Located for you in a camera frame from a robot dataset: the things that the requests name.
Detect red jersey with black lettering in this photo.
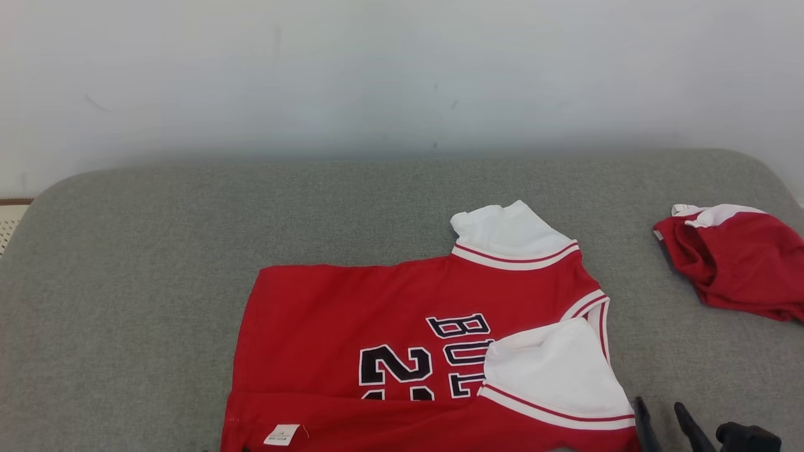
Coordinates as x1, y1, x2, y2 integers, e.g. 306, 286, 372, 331
220, 200, 639, 452

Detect red shorts with white waistband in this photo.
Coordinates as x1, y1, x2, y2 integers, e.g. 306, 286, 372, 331
652, 203, 804, 325

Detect grey fabric sofa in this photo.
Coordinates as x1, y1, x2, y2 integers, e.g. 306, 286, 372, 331
0, 149, 804, 452

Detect white perforated laundry basket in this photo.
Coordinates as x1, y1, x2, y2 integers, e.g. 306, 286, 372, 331
0, 204, 31, 256

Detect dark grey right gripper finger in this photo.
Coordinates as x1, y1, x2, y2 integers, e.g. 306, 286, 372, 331
631, 396, 661, 452
674, 402, 717, 452

